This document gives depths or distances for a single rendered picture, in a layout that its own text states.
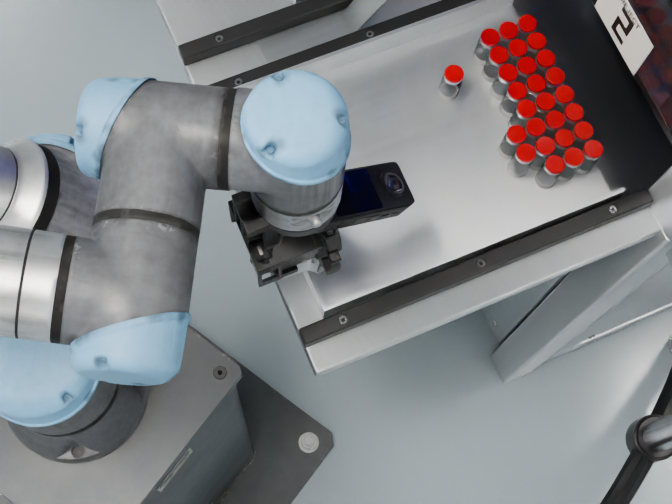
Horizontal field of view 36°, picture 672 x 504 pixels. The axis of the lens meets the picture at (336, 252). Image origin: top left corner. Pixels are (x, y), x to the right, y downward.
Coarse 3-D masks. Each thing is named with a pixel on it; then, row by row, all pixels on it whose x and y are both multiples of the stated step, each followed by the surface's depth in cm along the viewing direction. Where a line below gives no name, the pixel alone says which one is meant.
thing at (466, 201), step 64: (512, 0) 118; (320, 64) 113; (384, 64) 116; (448, 64) 116; (384, 128) 114; (448, 128) 114; (448, 192) 112; (512, 192) 112; (576, 192) 113; (384, 256) 109; (448, 256) 110
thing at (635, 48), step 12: (600, 0) 105; (612, 0) 103; (624, 0) 101; (600, 12) 106; (612, 12) 104; (624, 24) 103; (636, 24) 100; (612, 36) 106; (624, 36) 103; (636, 36) 101; (624, 48) 104; (636, 48) 102; (648, 48) 100; (636, 60) 103
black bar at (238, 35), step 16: (320, 0) 116; (336, 0) 116; (352, 0) 117; (272, 16) 115; (288, 16) 115; (304, 16) 116; (320, 16) 117; (224, 32) 114; (240, 32) 114; (256, 32) 114; (272, 32) 116; (192, 48) 113; (208, 48) 114; (224, 48) 115
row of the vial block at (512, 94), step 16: (496, 32) 113; (480, 48) 114; (496, 48) 112; (480, 64) 116; (496, 64) 112; (496, 80) 112; (512, 80) 111; (496, 96) 115; (512, 96) 110; (512, 112) 113; (528, 112) 110; (528, 128) 109; (544, 128) 110; (544, 144) 109; (544, 160) 110; (560, 160) 109; (544, 176) 110
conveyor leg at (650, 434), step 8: (648, 424) 180; (656, 424) 174; (664, 424) 170; (648, 432) 177; (656, 432) 173; (664, 432) 170; (648, 440) 178; (656, 440) 174; (664, 440) 171; (656, 448) 177; (664, 448) 175
